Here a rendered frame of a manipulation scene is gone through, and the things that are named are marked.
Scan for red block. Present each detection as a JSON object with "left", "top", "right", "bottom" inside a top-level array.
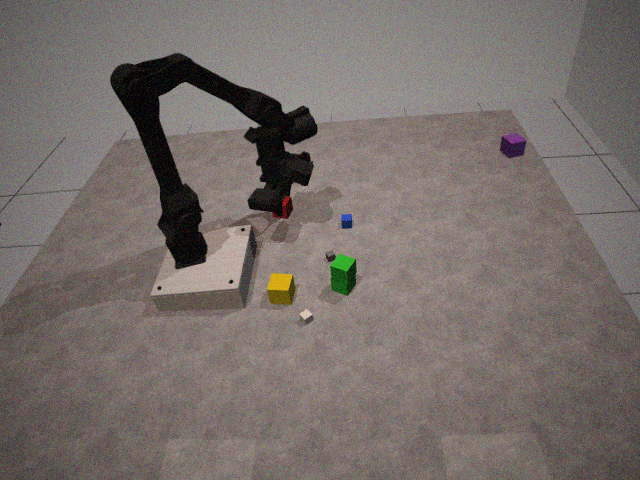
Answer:
[{"left": 272, "top": 196, "right": 293, "bottom": 219}]

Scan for purple cube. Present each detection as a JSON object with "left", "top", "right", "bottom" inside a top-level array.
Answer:
[{"left": 500, "top": 133, "right": 526, "bottom": 159}]

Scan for yellow cube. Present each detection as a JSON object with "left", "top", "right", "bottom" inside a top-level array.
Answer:
[{"left": 267, "top": 273, "right": 296, "bottom": 305}]

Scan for small blue block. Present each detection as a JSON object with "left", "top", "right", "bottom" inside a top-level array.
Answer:
[{"left": 341, "top": 214, "right": 352, "bottom": 229}]

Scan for green block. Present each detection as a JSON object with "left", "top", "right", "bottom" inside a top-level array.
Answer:
[
  {"left": 330, "top": 274, "right": 356, "bottom": 296},
  {"left": 330, "top": 254, "right": 357, "bottom": 285}
]

